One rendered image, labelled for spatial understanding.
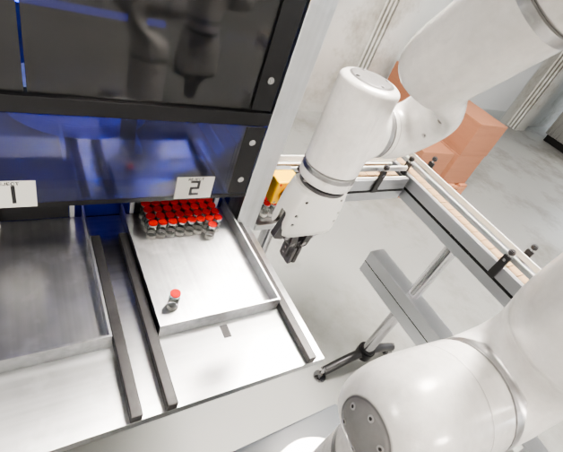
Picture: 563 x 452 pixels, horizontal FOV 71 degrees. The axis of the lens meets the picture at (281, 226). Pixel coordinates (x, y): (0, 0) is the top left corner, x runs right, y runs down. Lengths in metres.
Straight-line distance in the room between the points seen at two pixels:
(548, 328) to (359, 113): 0.31
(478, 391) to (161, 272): 0.66
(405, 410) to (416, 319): 1.29
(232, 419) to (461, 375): 1.38
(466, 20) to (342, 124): 0.19
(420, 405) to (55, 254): 0.74
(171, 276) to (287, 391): 1.08
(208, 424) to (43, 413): 1.03
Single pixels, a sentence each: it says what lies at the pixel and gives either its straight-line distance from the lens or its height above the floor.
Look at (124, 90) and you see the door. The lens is 0.75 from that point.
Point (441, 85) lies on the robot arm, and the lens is 0.43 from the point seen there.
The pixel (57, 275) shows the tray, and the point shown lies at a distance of 0.88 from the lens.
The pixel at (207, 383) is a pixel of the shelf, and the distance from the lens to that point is 0.77.
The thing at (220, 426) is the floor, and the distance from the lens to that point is 1.71.
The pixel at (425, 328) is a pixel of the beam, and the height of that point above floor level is 0.52.
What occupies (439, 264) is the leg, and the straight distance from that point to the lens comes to 1.56.
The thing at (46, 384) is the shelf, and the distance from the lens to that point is 0.76.
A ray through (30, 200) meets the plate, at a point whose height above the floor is 1.01.
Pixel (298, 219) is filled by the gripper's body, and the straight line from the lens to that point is 0.60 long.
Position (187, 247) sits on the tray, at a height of 0.88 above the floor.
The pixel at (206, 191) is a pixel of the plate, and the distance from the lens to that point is 0.91.
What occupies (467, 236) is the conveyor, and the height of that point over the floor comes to 0.93.
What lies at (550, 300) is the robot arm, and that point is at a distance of 0.35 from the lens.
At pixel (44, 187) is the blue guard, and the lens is 0.83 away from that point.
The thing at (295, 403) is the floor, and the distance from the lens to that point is 1.83.
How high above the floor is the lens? 1.56
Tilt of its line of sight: 38 degrees down
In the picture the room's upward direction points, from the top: 24 degrees clockwise
